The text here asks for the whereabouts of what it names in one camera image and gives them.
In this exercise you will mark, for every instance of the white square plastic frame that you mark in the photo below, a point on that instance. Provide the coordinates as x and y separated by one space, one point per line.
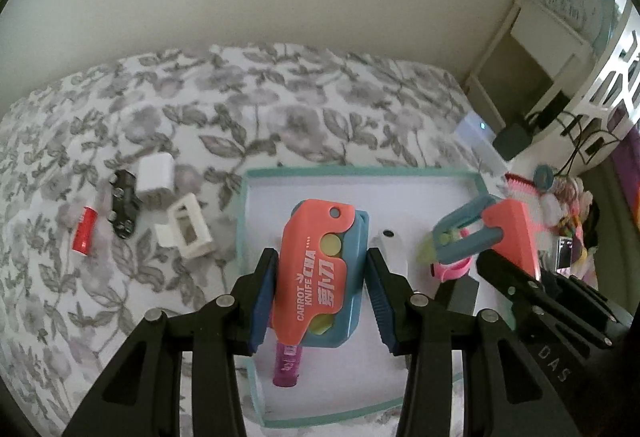
197 242

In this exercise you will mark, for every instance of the teal rimmed white tray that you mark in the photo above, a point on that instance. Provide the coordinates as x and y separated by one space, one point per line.
425 202

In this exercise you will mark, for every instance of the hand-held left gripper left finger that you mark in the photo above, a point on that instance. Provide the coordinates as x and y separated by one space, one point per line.
262 312

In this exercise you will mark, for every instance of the teal round tin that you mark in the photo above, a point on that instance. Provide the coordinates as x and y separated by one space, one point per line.
543 177

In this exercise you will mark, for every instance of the floral grey white blanket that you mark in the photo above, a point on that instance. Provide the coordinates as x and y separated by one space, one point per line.
150 117

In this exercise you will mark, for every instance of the white charger plug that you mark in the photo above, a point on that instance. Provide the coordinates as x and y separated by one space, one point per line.
154 177

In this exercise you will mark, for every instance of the black toy car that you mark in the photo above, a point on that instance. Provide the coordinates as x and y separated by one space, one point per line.
122 204

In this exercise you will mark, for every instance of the pink comb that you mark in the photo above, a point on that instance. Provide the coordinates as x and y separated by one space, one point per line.
522 192

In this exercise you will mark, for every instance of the purple small tube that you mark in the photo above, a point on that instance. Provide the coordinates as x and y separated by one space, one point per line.
287 367

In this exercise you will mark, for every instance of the black power adapter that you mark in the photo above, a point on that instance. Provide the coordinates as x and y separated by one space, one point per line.
512 140

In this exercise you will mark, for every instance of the pink blue toy knife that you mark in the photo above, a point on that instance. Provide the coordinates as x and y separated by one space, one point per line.
510 222
315 267

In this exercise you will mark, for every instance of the white router box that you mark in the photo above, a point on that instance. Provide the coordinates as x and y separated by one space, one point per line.
477 137

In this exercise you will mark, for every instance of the small red tube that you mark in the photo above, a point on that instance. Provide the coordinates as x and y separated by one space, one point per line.
85 229

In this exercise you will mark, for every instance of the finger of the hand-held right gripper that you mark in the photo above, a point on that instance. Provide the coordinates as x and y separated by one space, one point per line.
505 274

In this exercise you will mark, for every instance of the white carved round table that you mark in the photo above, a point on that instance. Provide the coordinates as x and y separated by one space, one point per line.
615 82

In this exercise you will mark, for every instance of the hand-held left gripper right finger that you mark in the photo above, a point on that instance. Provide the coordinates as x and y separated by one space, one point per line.
382 312

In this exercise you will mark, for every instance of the white smartwatch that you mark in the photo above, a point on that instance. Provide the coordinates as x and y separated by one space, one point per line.
392 249

